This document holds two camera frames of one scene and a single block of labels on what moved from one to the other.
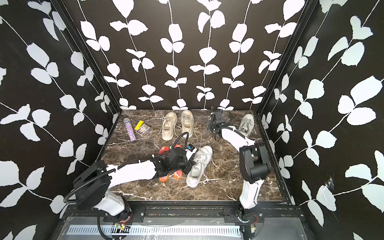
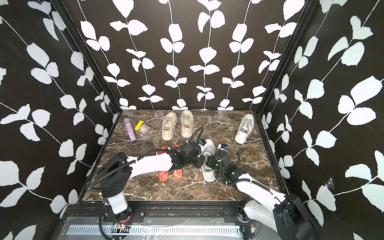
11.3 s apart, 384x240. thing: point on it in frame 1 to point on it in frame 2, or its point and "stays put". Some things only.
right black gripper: (210, 125) to (210, 162)
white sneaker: (202, 159) to (208, 174)
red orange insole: (163, 150) stays put
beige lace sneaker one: (187, 123) stays put
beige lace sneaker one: (169, 122) stays put
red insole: (178, 174) stays put
